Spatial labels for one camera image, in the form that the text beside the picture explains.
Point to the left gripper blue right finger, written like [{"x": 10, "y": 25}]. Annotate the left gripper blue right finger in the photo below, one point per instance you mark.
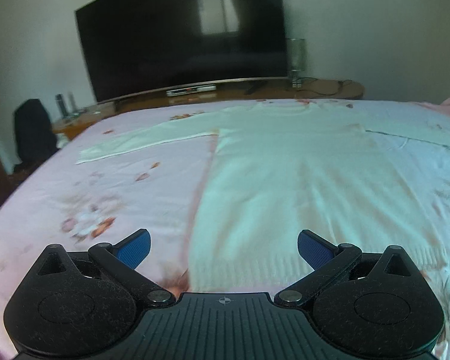
[{"x": 330, "y": 264}]

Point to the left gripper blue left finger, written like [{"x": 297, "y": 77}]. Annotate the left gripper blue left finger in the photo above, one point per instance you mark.
[{"x": 119, "y": 261}]

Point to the white knit sweater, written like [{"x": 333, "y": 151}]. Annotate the white knit sweater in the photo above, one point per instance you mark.
[{"x": 348, "y": 174}]

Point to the pink floral bed sheet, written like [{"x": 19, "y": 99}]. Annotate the pink floral bed sheet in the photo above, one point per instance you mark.
[{"x": 78, "y": 205}]

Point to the chair with black jacket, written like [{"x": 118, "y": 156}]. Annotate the chair with black jacket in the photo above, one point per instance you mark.
[{"x": 34, "y": 137}]

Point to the silver bottle on console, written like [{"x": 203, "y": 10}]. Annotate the silver bottle on console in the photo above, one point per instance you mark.
[{"x": 73, "y": 107}]

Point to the wooden tv console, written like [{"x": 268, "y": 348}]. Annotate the wooden tv console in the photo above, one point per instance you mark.
[{"x": 245, "y": 90}]

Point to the silver set-top box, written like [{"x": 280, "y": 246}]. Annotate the silver set-top box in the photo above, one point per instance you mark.
[{"x": 198, "y": 89}]

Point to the large black curved television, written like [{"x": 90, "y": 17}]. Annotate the large black curved television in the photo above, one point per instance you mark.
[{"x": 137, "y": 46}]

